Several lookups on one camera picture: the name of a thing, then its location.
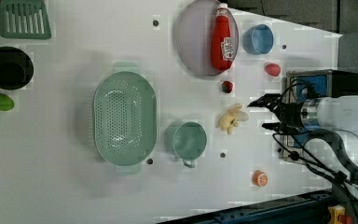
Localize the green toy lime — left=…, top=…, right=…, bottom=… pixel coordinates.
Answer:
left=0, top=94, right=15, bottom=111

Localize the large black cup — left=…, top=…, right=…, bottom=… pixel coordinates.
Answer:
left=0, top=47, right=34, bottom=91

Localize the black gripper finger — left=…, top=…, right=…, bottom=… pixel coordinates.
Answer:
left=262, top=122, right=284, bottom=131
left=248, top=93, right=282, bottom=108

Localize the blue bowl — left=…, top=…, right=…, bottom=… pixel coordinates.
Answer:
left=243, top=24, right=274, bottom=55

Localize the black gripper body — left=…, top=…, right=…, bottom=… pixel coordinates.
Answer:
left=275, top=95, right=304, bottom=134

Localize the red toy strawberry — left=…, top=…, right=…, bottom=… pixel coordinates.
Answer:
left=221, top=81, right=234, bottom=93

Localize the green oval colander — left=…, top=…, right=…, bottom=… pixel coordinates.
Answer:
left=93, top=62, right=158, bottom=175

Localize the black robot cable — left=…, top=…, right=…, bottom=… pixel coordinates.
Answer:
left=271, top=77, right=358, bottom=200

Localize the green dish rack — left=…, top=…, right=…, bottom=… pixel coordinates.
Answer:
left=0, top=0, right=51, bottom=40

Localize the black toaster oven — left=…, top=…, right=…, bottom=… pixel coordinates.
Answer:
left=282, top=70, right=358, bottom=149

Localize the peeled toy banana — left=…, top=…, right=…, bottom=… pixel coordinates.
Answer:
left=219, top=104, right=249, bottom=134

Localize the pink toy fruit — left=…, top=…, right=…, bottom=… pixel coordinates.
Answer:
left=265, top=63, right=282, bottom=77

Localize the orange slice toy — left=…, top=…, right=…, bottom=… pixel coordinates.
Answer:
left=252, top=170, right=269, bottom=187

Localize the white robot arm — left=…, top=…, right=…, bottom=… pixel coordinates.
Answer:
left=249, top=93, right=358, bottom=183

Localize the green mug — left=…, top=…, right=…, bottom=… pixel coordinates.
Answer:
left=164, top=120, right=207, bottom=169

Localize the red ketchup bottle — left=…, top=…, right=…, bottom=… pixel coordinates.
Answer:
left=211, top=3, right=234, bottom=71

